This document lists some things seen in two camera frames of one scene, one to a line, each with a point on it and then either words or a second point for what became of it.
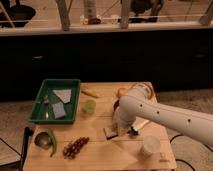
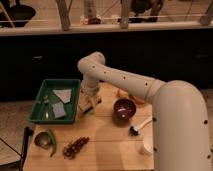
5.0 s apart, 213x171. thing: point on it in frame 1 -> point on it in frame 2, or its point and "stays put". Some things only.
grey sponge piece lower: (58, 110) stays put
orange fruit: (122, 91) stays put
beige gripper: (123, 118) -> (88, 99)
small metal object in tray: (46, 99) stays put
